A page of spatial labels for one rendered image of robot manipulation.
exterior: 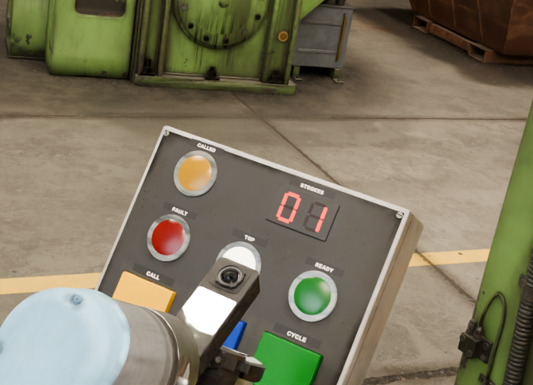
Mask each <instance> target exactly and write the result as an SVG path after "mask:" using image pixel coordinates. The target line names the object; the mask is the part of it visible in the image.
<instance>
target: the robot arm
mask: <svg viewBox="0 0 533 385"><path fill-rule="evenodd" d="M259 292H260V285H259V273H258V271H256V270H255V269H253V268H250V267H248V266H245V265H243V264H240V263H238V262H235V261H234V260H230V259H229V258H226V257H220V258H219V259H218V260H217V261H216V262H215V264H214V265H213V266H212V267H211V268H210V270H209V271H208V272H207V274H206V275H205V277H204V278H203V279H202V281H201V282H200V283H199V284H198V285H197V287H196V288H195V289H194V291H193V292H192V294H191V295H190V297H189V298H188V299H187V300H186V301H185V302H184V304H183V305H182V307H181V308H180V309H179V311H178V312H177V313H176V315H175V316H173V315H171V314H169V313H166V312H163V311H160V310H155V309H152V308H149V307H146V306H138V305H135V304H132V303H129V302H124V301H121V300H118V299H115V298H110V297H109V296H108V295H105V294H103V293H101V292H99V291H95V290H91V289H86V288H68V287H56V288H50V289H47V290H43V291H40V292H37V293H35V294H34V295H31V296H29V297H28V298H27V299H25V300H24V301H22V302H21V303H20V304H19V305H18V306H16V307H15V308H14V309H13V311H12V312H11V313H10V314H9V316H8V317H7V318H6V320H5V321H4V322H3V324H2V327H1V329H0V385H253V383H257V382H259V381H260V380H261V378H262V377H263V373H264V371H265V369H266V366H265V365H263V364H262V363H261V362H259V361H258V360H257V359H255V358H253V357H250V356H248V355H246V354H243V353H241V352H237V351H236V350H233V349H230V348H227V347H224V346H222V345H223V343H224V342H225V341H226V340H227V338H228V336H229V335H230V334H231V332H232V331H233V330H234V328H235V327H236V325H237V324H238V322H239V321H240V319H241V318H242V317H243V316H244V314H245V313H246V311H247V310H248V308H249V307H250V305H251V304H252V303H253V302H254V300H255V298H256V297H257V296H258V294H259Z"/></svg>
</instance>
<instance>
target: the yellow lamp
mask: <svg viewBox="0 0 533 385"><path fill-rule="evenodd" d="M211 174H212V169H211V166H210V163H209V161H208V160H207V159H206V158H204V157H202V156H191V157H190V158H188V159H186V160H185V161H184V162H183V163H182V165H181V167H180V168H179V171H178V179H179V182H180V183H181V185H182V186H183V187H184V188H185V189H187V190H189V191H197V190H200V189H202V188H203V187H204V186H205V185H206V184H207V183H208V182H209V180H210V177H211Z"/></svg>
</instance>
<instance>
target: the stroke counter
mask: <svg viewBox="0 0 533 385"><path fill-rule="evenodd" d="M288 195H290V196H293V197H295V198H297V202H296V205H295V207H294V208H293V207H292V206H287V205H285V202H286V199H287V197H288ZM300 201H301V198H299V195H297V194H294V193H291V192H289V193H288V194H285V196H284V199H283V200H282V204H283V205H284V206H280V208H279V210H278V213H277V217H279V218H278V220H280V221H284V222H286V223H289V221H292V220H293V217H294V215H295V213H296V211H295V210H294V209H297V208H298V205H299V203H300ZM314 205H317V206H321V207H324V210H323V213H322V214H321V217H317V216H316V215H313V214H311V212H312V210H313V207H314ZM325 206H326V205H325V204H322V203H319V202H315V203H311V206H310V207H309V211H308V214H310V215H309V216H308V215H306V218H305V221H304V223H303V226H304V227H305V230H308V231H310V232H312V233H315V231H317V232H318V231H319V229H320V226H321V224H322V221H321V220H320V219H321V218H322V219H324V216H325V214H326V212H327V209H328V208H325ZM283 207H284V208H286V209H289V210H292V211H293V212H292V214H291V216H290V219H289V220H287V219H285V218H281V217H280V214H281V212H282V209H283ZM309 217H311V218H314V219H316V220H319V222H318V225H317V227H316V230H315V229H311V228H309V227H307V226H306V224H307V222H308V219H309Z"/></svg>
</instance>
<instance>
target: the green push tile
mask: <svg viewBox="0 0 533 385"><path fill-rule="evenodd" d="M323 357H324V356H322V355H321V354H319V353H316V352H314V351H311V350H309V349H307V348H304V347H302V346H300V345H297V344H294V343H293V342H291V341H288V340H286V339H283V338H281V337H278V336H276V335H274V334H272V333H268V332H264V333H263V335H262V337H261V340H260V342H259V345H258V348H257V349H256V352H255V355H254V357H253V358H255V359H257V360H258V361H259V362H261V363H262V364H263V365H265V366H266V369H265V371H264V373H263V377H262V378H261V380H260V381H259V382H257V383H253V385H313V381H314V379H315V377H316V374H317V372H318V369H319V367H320V364H321V361H322V359H323Z"/></svg>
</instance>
